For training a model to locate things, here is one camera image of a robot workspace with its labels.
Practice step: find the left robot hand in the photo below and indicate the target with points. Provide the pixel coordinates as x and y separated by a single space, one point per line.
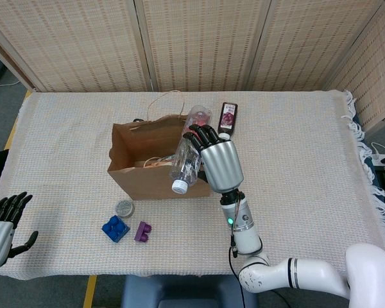
0 235

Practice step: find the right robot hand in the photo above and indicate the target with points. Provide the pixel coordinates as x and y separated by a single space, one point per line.
223 167

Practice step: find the clear plastic water bottle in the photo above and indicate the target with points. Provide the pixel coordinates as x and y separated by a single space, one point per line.
186 160

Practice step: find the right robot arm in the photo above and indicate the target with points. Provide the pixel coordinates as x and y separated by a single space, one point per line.
244 231

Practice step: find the dark juice bottle white cap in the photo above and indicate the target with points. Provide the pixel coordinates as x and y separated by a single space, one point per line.
227 118

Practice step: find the brown paper bag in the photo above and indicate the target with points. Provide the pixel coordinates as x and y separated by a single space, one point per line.
147 186

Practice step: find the white woven tablecloth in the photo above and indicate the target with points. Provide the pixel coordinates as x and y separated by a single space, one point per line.
292 144

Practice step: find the purple building block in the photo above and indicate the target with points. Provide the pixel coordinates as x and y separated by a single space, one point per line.
142 232

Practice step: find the small round clear container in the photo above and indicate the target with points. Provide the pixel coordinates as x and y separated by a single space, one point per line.
125 208

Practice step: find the blue building block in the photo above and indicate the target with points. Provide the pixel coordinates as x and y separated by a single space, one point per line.
115 229

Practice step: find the bamboo folding screen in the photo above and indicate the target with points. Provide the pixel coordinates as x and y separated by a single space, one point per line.
195 41

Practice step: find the blue padded seat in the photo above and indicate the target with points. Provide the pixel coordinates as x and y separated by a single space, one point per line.
179 288

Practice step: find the white power strip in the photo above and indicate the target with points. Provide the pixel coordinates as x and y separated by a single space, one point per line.
380 158

